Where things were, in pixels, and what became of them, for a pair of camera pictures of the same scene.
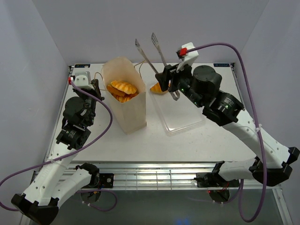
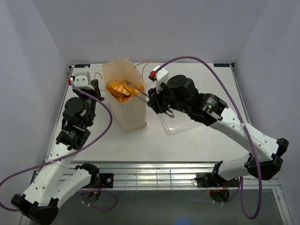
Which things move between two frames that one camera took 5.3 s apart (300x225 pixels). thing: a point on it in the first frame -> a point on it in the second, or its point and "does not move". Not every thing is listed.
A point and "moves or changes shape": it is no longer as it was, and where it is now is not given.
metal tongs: [155, 71] -> [167, 111]
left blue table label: [81, 65] does not move
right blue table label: [221, 64] does not move
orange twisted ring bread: [123, 87] -> [135, 90]
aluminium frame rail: [158, 176] does not move
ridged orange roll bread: [120, 96] does not move
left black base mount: [97, 180] does not move
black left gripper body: [91, 102] does not move
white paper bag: [131, 116] does not move
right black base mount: [213, 180] does not move
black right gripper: [170, 72] -> [154, 100]
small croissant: [156, 88] moves or changes shape
